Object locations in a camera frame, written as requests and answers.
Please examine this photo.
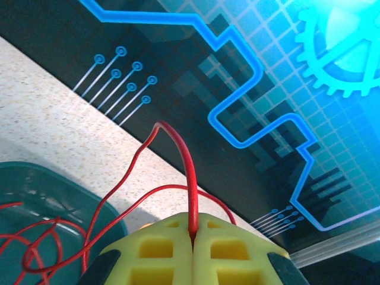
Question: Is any aluminium frame post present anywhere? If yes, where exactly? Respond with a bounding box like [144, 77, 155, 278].
[289, 224, 380, 270]

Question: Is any teal plastic bin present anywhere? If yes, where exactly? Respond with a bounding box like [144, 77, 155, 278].
[0, 161, 128, 285]

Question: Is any red cable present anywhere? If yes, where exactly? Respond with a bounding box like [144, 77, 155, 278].
[0, 121, 237, 285]

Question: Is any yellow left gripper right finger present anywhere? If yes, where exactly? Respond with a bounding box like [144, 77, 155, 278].
[192, 213, 309, 285]

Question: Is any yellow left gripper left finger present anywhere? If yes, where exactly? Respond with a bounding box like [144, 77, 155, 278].
[78, 213, 194, 285]

